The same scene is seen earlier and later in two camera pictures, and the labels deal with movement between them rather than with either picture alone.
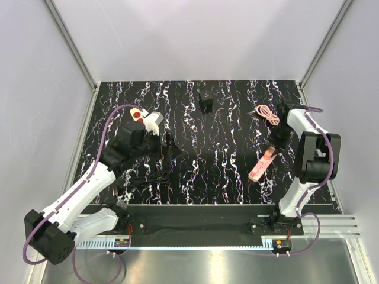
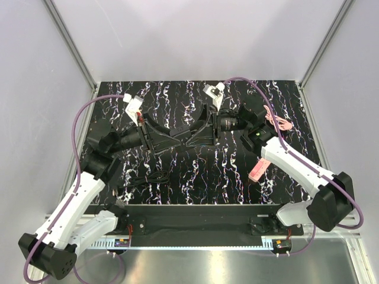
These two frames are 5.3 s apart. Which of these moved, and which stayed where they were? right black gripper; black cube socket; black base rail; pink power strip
Moved: right black gripper; black cube socket
Stayed: black base rail; pink power strip
